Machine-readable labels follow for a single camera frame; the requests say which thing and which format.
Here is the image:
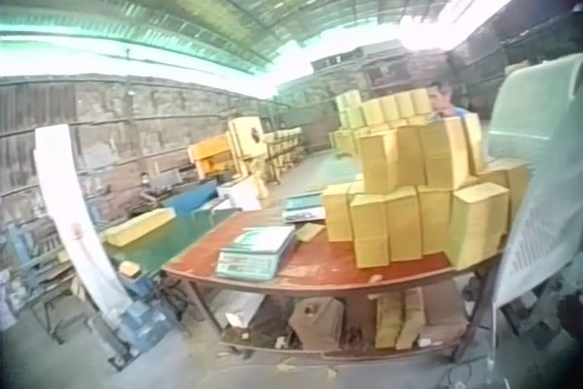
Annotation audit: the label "shelf of yellow bundles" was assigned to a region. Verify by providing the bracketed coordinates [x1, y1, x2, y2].
[263, 127, 307, 180]

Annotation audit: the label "long yellow paper bundle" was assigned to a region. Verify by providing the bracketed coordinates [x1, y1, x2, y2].
[100, 206, 178, 247]

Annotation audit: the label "red wooden work table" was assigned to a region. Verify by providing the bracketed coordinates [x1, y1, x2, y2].
[161, 206, 506, 363]

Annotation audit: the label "flat yellow paper bundle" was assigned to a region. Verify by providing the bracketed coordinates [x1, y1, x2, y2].
[296, 222, 327, 241]

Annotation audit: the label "yellow orange cutting machine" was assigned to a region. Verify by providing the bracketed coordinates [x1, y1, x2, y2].
[187, 117, 270, 180]

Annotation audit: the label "yellow bundles under table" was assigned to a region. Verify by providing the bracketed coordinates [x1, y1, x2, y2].
[373, 288, 425, 351]

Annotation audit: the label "green conveyor machine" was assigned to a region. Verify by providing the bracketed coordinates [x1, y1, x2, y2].
[102, 206, 247, 317]

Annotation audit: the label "blue metal bin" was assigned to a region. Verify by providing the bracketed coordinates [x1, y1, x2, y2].
[161, 179, 220, 218]

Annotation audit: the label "green digital weighing scale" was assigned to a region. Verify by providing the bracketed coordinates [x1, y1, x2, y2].
[214, 225, 298, 282]

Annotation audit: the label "white cardboard box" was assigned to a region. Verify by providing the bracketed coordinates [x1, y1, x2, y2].
[216, 174, 270, 212]

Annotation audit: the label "distant stacks of yellow bundles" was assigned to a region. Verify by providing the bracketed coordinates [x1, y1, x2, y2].
[328, 87, 433, 158]

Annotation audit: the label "grey digital weighing scale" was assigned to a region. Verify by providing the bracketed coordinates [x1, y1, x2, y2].
[281, 192, 328, 224]

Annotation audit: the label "stack of yellow paper bundles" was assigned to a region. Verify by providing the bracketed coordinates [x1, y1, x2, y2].
[321, 113, 531, 271]

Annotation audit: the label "brown cardboard box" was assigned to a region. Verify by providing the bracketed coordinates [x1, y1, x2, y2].
[288, 295, 345, 341]

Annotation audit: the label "blue metal machine frame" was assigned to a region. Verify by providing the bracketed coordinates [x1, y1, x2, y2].
[0, 220, 78, 344]

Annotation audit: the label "white printed paper sheet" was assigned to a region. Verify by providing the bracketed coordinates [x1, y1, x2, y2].
[493, 165, 583, 309]

